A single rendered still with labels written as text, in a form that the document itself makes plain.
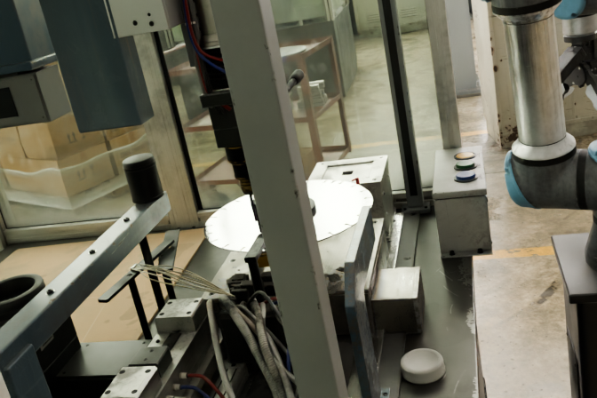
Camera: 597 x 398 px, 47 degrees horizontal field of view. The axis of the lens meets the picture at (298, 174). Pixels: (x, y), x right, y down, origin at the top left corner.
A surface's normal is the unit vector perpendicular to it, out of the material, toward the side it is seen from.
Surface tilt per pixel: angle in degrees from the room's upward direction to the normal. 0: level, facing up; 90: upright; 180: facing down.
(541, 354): 0
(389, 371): 0
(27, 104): 90
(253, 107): 90
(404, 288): 0
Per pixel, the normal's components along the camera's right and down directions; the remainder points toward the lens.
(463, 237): -0.21, 0.36
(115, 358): -0.18, -0.93
